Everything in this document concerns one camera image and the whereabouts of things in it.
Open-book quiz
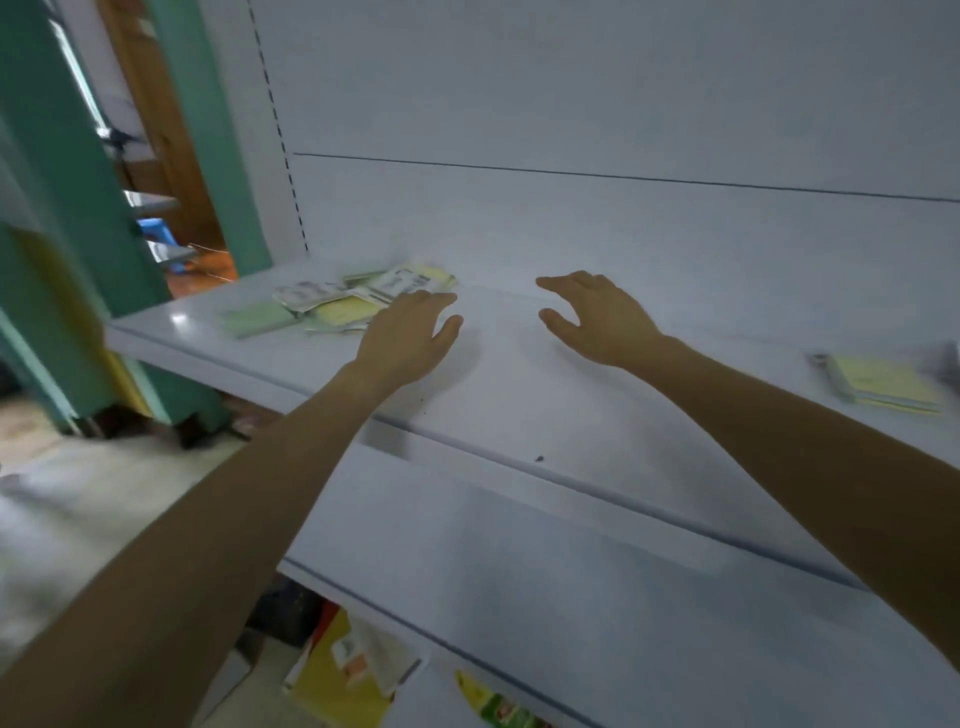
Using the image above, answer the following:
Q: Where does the person's right hand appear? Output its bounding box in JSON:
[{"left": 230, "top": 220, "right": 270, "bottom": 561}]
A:
[{"left": 534, "top": 270, "right": 681, "bottom": 371}]

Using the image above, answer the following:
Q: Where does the person's left hand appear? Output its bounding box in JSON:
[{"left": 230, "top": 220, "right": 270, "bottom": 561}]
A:
[{"left": 349, "top": 289, "right": 465, "bottom": 392}]

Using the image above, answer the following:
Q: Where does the person's right forearm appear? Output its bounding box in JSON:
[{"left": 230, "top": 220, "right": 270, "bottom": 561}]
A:
[{"left": 633, "top": 337, "right": 960, "bottom": 676}]

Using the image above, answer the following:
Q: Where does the person's left forearm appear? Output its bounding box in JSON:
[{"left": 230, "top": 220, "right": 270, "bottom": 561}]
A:
[{"left": 0, "top": 361, "right": 412, "bottom": 728}]

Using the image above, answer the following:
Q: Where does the small yellow flat packet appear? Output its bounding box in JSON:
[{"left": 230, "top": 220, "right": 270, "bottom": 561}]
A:
[{"left": 408, "top": 263, "right": 458, "bottom": 292}]

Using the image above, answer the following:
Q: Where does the white printed flat packet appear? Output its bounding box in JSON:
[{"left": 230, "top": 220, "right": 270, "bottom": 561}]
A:
[{"left": 358, "top": 265, "right": 435, "bottom": 303}]

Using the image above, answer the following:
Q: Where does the white metal shelf board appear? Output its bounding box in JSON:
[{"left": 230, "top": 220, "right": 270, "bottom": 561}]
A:
[
  {"left": 105, "top": 258, "right": 960, "bottom": 594},
  {"left": 277, "top": 442, "right": 960, "bottom": 728}
]

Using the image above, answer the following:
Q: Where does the pale yellow flat packet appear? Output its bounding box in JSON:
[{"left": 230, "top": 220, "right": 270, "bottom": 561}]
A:
[{"left": 303, "top": 295, "right": 385, "bottom": 336}]

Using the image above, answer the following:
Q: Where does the crumpled white printed packet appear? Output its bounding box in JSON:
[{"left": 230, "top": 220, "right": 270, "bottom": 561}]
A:
[{"left": 272, "top": 280, "right": 355, "bottom": 314}]

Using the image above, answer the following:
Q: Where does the light green flat packet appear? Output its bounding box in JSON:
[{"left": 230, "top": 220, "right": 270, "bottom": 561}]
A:
[{"left": 222, "top": 301, "right": 299, "bottom": 339}]

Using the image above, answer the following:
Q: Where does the white perforated shelf upright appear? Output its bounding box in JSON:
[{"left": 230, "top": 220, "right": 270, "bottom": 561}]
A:
[{"left": 243, "top": 0, "right": 312, "bottom": 260}]

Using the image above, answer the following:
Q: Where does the blue plastic stool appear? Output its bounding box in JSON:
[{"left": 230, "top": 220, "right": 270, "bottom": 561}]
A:
[{"left": 137, "top": 217, "right": 180, "bottom": 264}]

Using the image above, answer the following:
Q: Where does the black bag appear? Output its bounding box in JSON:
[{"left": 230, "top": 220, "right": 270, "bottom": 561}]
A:
[{"left": 246, "top": 576, "right": 327, "bottom": 670}]

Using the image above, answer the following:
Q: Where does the stack of yellow packets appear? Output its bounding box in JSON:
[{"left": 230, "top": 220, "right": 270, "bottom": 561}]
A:
[{"left": 808, "top": 352, "right": 948, "bottom": 416}]

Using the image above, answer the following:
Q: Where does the brown wooden door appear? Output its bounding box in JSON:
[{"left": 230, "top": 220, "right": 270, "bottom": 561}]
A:
[{"left": 96, "top": 0, "right": 226, "bottom": 252}]

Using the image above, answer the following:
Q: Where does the large yellow snack bag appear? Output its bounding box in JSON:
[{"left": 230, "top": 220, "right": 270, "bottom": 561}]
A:
[{"left": 283, "top": 606, "right": 425, "bottom": 728}]

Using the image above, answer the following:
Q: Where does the green yellow snack bag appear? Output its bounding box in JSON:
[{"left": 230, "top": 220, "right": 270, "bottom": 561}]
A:
[{"left": 453, "top": 669, "right": 555, "bottom": 728}]

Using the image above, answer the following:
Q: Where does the green painted pillar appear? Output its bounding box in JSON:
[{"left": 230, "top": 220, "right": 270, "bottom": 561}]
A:
[{"left": 0, "top": 0, "right": 230, "bottom": 451}]

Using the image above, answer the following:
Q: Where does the green door frame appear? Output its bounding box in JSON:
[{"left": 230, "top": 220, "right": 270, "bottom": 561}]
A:
[{"left": 144, "top": 0, "right": 274, "bottom": 280}]

